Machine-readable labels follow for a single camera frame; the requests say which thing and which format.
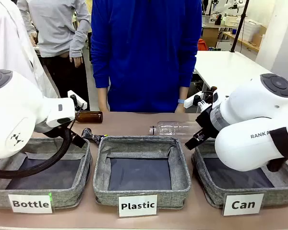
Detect person in white coat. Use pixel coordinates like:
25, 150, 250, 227
0, 0, 58, 99

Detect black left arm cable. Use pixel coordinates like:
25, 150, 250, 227
0, 126, 72, 178

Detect white storage boxes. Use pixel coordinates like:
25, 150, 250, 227
243, 19, 264, 41

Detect person in grey sweater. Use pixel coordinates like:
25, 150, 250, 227
16, 0, 92, 106

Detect wooden workbench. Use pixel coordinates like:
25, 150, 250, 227
222, 31, 260, 52

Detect person's right forearm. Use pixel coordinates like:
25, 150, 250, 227
96, 86, 109, 112

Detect grey fabric basket labelled Bottle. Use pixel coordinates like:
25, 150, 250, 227
0, 137, 92, 209

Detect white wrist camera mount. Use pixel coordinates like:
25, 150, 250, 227
67, 90, 88, 109
183, 92, 204, 108

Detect cardboard box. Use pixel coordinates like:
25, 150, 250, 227
201, 27, 219, 48

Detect person's left forearm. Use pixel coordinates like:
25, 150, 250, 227
177, 86, 190, 101

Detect white Plastic label card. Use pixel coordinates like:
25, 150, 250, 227
117, 194, 158, 218

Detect grey fabric basket labelled Plastic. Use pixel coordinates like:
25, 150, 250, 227
93, 135, 192, 209

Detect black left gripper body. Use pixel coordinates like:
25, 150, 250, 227
38, 126, 74, 140

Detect white Bottle label card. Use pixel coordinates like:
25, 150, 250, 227
8, 193, 53, 214

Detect white Can label card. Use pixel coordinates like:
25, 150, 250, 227
222, 193, 264, 217

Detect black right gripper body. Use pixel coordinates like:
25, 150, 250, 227
195, 105, 221, 140

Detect black tripod pole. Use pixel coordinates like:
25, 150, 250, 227
230, 0, 251, 53

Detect grey fabric basket labelled Can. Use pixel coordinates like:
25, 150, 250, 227
192, 138, 288, 208

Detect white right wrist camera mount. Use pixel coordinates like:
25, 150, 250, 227
183, 92, 204, 108

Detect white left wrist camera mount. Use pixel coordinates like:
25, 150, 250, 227
67, 90, 88, 109

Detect person in blue hoodie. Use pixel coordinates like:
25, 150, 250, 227
90, 0, 203, 113

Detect clear unlabelled plastic bottle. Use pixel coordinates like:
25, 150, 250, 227
148, 121, 203, 137

